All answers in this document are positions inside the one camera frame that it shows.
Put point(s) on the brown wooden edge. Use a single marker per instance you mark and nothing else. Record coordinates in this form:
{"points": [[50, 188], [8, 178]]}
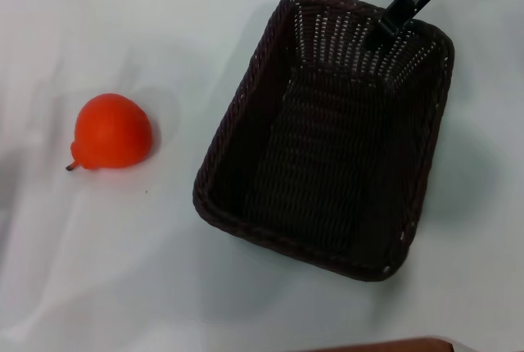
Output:
{"points": [[368, 346]]}

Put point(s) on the orange plastic pear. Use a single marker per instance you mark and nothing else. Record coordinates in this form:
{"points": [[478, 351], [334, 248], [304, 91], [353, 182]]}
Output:
{"points": [[112, 133]]}

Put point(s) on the dark brown woven basket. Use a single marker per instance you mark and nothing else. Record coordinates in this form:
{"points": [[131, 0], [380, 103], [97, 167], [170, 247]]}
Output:
{"points": [[323, 172]]}

